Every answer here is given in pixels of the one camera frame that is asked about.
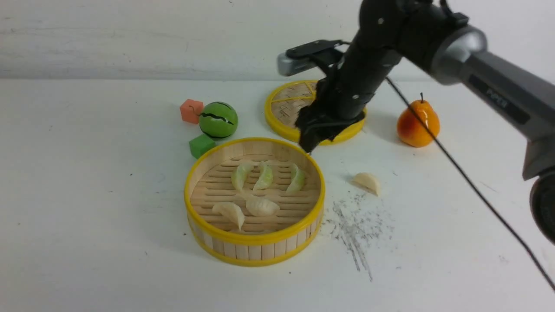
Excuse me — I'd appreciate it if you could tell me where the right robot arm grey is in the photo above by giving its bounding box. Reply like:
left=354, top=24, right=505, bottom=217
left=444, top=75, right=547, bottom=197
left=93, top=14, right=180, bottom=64
left=277, top=0, right=555, bottom=242

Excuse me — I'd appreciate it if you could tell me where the white dumpling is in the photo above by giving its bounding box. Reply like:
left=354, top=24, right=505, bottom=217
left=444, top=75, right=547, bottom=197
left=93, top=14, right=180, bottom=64
left=351, top=172, right=381, bottom=197
left=212, top=202, right=245, bottom=231
left=244, top=194, right=280, bottom=217

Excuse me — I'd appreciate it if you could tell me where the orange cube block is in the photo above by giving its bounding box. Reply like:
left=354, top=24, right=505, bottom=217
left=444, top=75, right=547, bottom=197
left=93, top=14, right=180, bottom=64
left=180, top=99, right=204, bottom=124

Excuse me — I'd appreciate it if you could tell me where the orange toy pear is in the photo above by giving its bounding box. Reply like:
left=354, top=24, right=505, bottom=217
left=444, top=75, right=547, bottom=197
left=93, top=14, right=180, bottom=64
left=397, top=92, right=441, bottom=148

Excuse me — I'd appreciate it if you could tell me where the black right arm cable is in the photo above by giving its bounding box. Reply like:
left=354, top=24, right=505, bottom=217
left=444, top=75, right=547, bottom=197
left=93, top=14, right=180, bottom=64
left=385, top=76, right=555, bottom=292

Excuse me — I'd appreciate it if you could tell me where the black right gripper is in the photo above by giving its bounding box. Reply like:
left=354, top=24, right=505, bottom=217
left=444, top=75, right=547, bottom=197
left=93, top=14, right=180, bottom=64
left=295, top=0, right=469, bottom=154

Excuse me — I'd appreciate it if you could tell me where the green toy watermelon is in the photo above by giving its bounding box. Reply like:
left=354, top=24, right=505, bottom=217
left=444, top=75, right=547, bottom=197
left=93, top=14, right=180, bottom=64
left=199, top=101, right=238, bottom=140

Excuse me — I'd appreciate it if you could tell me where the bamboo steamer tray yellow rim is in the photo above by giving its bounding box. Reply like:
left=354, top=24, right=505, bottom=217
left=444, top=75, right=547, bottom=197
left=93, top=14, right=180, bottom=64
left=184, top=138, right=325, bottom=267

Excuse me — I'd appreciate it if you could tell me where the green dumpling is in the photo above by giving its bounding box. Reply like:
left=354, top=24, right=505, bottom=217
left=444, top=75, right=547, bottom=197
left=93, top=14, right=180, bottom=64
left=285, top=163, right=306, bottom=195
left=252, top=161, right=274, bottom=190
left=231, top=162, right=254, bottom=193

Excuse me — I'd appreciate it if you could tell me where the green cube block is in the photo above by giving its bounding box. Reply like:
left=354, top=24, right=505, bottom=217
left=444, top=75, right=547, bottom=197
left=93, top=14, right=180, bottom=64
left=189, top=133, right=216, bottom=159

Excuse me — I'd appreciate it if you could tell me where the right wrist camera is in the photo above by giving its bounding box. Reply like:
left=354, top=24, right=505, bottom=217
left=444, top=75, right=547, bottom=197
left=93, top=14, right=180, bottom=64
left=276, top=39, right=350, bottom=77

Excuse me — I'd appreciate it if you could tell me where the woven steamer lid yellow rim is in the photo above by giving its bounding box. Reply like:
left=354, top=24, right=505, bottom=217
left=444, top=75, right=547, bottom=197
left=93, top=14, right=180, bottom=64
left=264, top=80, right=367, bottom=146

